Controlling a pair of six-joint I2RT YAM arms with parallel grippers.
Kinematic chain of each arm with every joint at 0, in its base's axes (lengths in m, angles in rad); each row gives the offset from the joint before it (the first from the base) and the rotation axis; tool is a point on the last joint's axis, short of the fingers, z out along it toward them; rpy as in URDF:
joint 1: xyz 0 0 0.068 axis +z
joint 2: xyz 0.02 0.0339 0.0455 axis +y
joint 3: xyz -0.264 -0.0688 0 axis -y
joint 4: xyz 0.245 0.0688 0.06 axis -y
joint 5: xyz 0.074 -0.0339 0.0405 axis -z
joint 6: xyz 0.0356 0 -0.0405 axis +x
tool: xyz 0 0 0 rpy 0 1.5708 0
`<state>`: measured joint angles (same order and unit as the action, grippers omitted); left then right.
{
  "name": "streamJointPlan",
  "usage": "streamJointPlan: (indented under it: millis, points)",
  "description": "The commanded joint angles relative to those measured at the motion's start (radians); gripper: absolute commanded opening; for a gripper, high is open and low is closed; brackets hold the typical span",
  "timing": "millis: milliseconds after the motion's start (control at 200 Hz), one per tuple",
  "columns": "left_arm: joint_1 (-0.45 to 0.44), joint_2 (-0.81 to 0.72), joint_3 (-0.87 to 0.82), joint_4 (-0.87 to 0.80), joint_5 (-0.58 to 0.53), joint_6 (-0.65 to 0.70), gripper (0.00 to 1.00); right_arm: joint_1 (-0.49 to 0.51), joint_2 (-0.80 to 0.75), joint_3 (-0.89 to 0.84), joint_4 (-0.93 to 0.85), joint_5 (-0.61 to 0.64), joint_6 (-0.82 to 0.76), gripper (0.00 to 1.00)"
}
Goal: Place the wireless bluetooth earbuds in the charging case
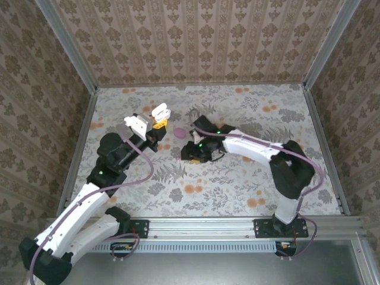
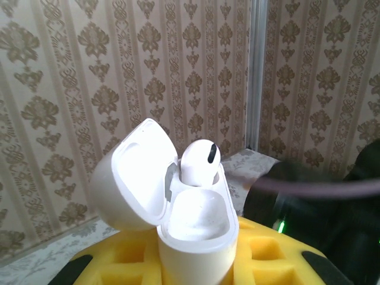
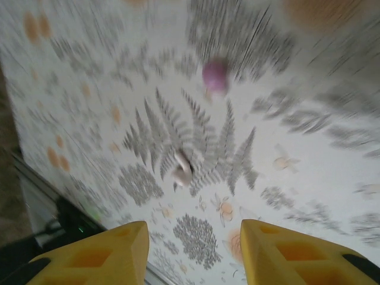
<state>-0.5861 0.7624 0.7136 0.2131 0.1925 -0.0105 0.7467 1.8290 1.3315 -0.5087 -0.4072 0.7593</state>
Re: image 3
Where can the floral patterned table cover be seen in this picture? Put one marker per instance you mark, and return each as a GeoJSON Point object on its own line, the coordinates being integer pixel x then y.
{"type": "Point", "coordinates": [267, 178]}

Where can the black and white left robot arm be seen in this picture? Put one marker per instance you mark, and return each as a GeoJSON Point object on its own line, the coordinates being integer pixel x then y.
{"type": "Point", "coordinates": [65, 219]}

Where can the long aluminium base rail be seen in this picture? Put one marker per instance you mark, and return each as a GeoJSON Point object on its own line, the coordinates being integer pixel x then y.
{"type": "Point", "coordinates": [32, 184]}

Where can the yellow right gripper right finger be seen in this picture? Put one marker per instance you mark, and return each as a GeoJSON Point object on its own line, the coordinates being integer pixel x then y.
{"type": "Point", "coordinates": [297, 267]}

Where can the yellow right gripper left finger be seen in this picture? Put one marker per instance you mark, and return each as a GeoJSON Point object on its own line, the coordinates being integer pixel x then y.
{"type": "Point", "coordinates": [98, 267]}

